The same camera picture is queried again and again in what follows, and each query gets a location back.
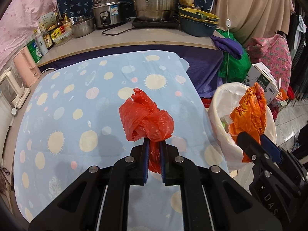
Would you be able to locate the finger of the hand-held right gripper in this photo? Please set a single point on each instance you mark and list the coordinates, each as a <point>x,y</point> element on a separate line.
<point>247,144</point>
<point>270,148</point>

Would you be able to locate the black induction cooker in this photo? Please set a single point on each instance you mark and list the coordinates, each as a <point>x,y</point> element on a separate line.
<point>156,24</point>

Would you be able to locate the cream juicer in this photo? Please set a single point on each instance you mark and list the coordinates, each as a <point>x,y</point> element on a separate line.
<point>12,89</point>

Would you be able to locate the green plastic bag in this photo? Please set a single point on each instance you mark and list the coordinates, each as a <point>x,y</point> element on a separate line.
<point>235,67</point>

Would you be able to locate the green label canister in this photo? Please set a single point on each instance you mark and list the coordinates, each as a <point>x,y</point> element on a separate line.
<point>34,50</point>

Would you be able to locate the navy printed cloth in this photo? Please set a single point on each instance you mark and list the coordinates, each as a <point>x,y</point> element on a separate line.
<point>74,0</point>

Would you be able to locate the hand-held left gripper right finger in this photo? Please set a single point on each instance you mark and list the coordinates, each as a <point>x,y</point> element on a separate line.
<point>163,163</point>

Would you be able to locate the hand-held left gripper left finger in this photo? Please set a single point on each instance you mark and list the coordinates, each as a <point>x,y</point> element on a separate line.
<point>145,163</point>

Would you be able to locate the steel rice cooker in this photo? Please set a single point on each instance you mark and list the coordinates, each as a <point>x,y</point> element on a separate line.
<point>109,13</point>

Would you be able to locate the white cardboard box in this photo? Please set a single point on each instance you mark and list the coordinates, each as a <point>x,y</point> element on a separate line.
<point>261,77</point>

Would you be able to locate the pink electric kettle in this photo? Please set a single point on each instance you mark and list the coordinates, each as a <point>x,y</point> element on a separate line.
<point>25,66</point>

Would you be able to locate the amber sauce bottle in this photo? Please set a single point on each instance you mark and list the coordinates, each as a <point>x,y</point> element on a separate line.
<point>66,22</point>

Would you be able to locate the dark glass bottle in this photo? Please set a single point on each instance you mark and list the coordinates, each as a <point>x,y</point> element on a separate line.
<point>58,20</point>

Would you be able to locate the dark sauce bottle white label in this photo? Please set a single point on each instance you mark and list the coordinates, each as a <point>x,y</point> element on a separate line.
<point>48,39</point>

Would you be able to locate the red plastic bag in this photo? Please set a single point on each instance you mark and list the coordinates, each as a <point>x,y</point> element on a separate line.
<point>144,120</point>

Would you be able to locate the pink floral cloth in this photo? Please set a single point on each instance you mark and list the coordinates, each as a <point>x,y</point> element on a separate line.
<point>276,53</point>

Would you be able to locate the dark purple table cover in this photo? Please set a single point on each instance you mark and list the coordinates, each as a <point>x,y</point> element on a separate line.
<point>204,67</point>

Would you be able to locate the white power plug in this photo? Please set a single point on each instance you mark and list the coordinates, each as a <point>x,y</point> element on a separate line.
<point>14,111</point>

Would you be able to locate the small steel lidded pot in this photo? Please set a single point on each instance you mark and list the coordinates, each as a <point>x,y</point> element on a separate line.
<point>83,27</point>

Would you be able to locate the clear container with yellow packet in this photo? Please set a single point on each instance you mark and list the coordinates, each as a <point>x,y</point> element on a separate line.
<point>61,35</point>

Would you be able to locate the beige curtain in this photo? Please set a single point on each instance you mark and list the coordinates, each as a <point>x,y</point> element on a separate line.
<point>252,9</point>

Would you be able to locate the orange plastic bag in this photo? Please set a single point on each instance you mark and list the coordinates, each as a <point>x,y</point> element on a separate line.
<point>250,110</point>

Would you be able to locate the hanging dark clothes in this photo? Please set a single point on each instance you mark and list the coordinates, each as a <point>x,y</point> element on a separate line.
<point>298,53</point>

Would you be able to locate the yellow rimmed ceramic dish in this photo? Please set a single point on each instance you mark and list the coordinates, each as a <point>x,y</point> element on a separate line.
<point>197,11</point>
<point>204,19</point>

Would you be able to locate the white carton with green print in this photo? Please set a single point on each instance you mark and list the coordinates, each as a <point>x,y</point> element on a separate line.
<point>45,20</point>

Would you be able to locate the pink dotted curtain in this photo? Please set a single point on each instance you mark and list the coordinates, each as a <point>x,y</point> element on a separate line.
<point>21,16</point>

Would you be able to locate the bright purple cloth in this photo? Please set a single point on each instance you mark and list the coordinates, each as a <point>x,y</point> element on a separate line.
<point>228,45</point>

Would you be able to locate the steel steamer pot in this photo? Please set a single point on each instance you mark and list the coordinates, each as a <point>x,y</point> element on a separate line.
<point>154,2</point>

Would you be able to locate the white lined trash bin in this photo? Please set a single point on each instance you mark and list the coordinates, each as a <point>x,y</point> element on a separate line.
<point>223,149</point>

